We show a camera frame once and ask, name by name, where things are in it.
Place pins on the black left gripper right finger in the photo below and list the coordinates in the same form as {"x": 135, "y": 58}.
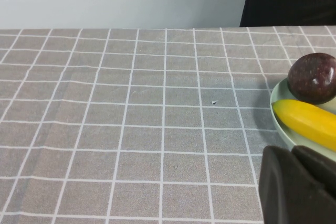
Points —
{"x": 320, "y": 169}

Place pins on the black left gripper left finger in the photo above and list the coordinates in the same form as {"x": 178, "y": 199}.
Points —
{"x": 286, "y": 195}

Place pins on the yellow toy banana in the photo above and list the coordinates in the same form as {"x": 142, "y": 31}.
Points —
{"x": 307, "y": 119}

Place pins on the pale green round plate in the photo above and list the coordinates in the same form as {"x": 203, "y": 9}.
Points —
{"x": 279, "y": 95}

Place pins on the grey checkered tablecloth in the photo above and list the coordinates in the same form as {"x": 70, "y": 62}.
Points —
{"x": 131, "y": 129}

